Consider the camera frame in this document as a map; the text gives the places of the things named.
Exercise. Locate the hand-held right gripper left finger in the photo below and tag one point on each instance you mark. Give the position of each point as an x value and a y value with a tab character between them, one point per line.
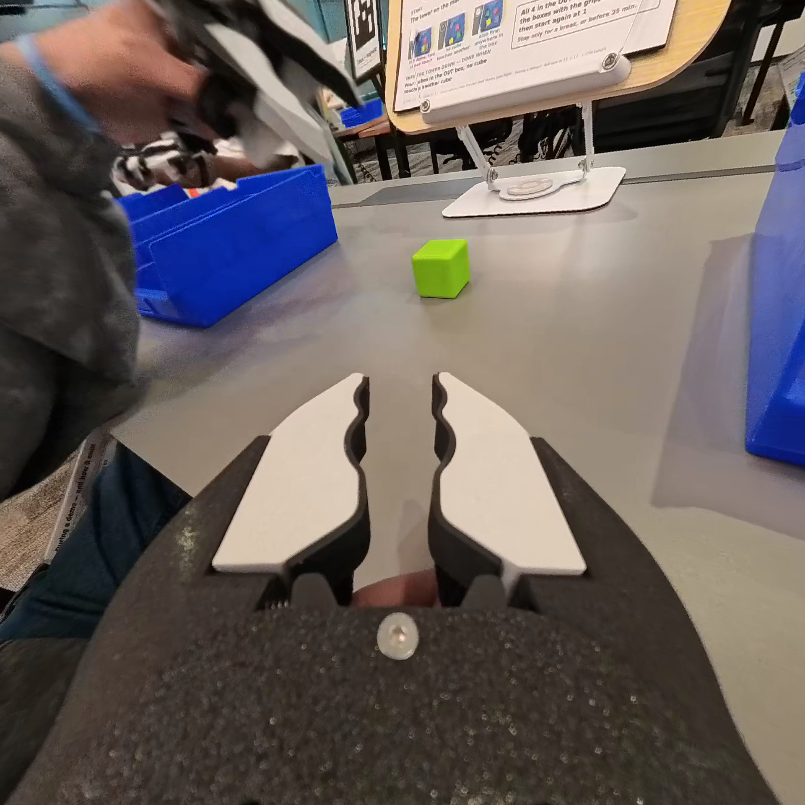
295	503

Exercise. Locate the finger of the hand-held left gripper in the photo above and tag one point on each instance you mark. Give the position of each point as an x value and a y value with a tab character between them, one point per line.
270	94
308	50

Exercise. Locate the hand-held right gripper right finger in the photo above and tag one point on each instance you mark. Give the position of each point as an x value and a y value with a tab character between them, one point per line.
503	503

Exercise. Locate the blue plastic bin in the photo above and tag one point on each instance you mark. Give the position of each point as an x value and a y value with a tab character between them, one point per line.
251	251
151	201
780	314

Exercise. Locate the green cube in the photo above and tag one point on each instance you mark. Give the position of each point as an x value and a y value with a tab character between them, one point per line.
440	267

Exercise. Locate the person's left forearm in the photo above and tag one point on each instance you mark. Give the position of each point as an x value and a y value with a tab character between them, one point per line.
56	251

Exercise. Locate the grey desk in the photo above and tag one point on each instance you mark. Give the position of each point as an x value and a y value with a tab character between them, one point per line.
597	352

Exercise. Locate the person's left hand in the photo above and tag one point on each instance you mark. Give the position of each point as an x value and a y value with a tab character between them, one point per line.
126	75

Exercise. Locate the black and white marker sign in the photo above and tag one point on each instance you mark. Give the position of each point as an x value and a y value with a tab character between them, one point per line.
365	31

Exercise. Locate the small blue bin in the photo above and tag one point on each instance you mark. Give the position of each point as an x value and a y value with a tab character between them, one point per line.
361	114

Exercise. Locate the wooden side table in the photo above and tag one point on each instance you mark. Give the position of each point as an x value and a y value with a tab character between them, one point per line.
365	129

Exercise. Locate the printed instruction sheet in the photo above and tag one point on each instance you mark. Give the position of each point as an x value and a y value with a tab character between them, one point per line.
503	56

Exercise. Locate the person's blue jeans leg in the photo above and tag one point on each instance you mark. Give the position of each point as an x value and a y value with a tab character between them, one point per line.
94	547

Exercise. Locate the newspaper sheet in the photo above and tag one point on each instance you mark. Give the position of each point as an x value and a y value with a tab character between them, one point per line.
78	497
792	82

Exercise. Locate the wooden board document stand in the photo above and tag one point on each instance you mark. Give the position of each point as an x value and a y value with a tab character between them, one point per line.
692	56

